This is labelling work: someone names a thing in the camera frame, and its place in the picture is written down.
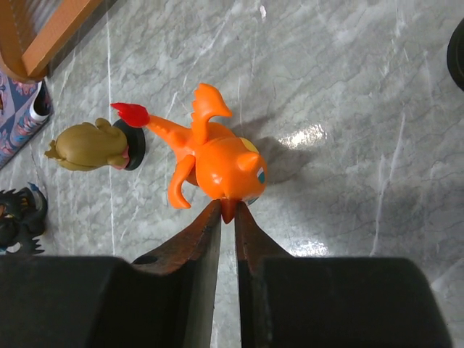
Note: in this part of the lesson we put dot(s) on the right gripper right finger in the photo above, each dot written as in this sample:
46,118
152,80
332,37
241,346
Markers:
288,301

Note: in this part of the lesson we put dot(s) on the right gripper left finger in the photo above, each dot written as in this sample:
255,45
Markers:
164,298

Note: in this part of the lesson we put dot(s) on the orange wooden two-tier shelf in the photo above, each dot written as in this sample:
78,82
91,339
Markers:
37,35

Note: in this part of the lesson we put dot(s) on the brown-haired figure with dark creature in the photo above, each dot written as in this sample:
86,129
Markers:
23,215

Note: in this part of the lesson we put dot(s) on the patterned blue placemat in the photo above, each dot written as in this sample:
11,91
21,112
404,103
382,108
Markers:
25,108

